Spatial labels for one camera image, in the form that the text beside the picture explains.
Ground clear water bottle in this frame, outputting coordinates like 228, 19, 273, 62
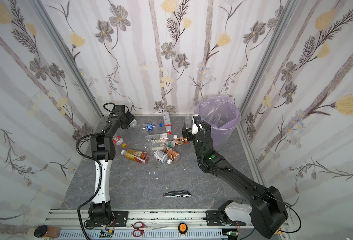
145, 133, 178, 141

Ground small green circuit board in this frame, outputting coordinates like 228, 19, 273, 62
99, 231, 114, 238

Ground brown tea bottle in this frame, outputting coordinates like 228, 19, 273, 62
174, 137, 190, 146

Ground yellow label tea bottle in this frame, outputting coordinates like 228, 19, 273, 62
121, 149, 149, 165

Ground grey label small bottle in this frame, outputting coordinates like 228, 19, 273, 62
153, 150, 172, 165

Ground purple lined trash bin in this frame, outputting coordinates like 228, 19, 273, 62
196, 96, 241, 152

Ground white label clear bottle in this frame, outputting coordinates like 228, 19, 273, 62
129, 119, 137, 128

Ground brown coffee bottle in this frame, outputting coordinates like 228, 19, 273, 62
165, 147, 181, 164

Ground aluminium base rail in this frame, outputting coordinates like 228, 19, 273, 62
41, 208, 291, 240

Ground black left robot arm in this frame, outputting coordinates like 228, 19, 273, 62
75, 103, 135, 230

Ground white red label bottle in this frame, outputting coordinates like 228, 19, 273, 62
162, 111, 172, 134

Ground red cap small bottle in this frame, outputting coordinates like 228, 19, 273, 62
112, 135, 127, 149

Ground black round lid jar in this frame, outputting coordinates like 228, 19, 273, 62
34, 225, 61, 239

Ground black utility knife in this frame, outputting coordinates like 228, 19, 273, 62
163, 190, 191, 198

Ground orange black knob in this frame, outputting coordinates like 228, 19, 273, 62
178, 223, 188, 235

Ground red handled scissors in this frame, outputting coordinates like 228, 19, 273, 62
132, 222, 168, 238

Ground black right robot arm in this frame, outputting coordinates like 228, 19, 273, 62
182, 114, 292, 239

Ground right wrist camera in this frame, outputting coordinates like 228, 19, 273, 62
192, 121, 202, 135

